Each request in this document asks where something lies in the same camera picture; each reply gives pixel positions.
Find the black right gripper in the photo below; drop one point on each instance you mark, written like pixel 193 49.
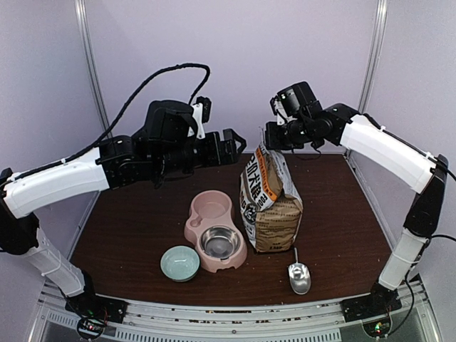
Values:
pixel 272 141

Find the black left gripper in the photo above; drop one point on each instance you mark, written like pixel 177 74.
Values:
pixel 231 155

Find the brown dog food bag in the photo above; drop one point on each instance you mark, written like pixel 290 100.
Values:
pixel 270 204

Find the metal food scoop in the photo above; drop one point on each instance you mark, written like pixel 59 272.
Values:
pixel 299 276

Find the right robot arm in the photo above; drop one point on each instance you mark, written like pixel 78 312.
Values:
pixel 300 119

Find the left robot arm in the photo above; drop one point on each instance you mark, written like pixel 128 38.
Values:
pixel 172 139

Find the pink double pet feeder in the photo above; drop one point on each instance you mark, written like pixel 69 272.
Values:
pixel 213 208

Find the steel bowl insert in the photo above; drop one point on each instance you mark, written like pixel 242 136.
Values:
pixel 219 242

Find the light green ceramic bowl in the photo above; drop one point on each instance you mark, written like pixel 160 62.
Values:
pixel 180 263

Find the right circuit board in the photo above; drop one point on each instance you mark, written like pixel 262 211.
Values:
pixel 378 328

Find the circuit board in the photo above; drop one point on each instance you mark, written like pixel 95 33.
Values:
pixel 90 328
pixel 378 328

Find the left circuit board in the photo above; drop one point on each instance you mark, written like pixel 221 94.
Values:
pixel 90 328

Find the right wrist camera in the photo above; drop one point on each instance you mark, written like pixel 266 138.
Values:
pixel 278 111

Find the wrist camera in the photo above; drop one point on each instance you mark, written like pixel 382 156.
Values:
pixel 278 111
pixel 201 113

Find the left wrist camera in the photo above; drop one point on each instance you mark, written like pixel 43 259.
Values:
pixel 201 113

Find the left aluminium table rail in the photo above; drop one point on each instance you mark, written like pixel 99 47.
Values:
pixel 63 222

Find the right rear aluminium post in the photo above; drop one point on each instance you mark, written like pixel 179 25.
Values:
pixel 380 21

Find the aluminium post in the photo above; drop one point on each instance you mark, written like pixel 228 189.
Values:
pixel 83 26
pixel 380 21

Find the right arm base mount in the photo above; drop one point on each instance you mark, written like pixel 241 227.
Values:
pixel 369 306

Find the front aluminium table rail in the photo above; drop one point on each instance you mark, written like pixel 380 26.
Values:
pixel 310 321

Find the left rear aluminium post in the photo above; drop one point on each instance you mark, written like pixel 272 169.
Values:
pixel 83 26

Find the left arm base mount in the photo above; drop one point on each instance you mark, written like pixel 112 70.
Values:
pixel 97 307

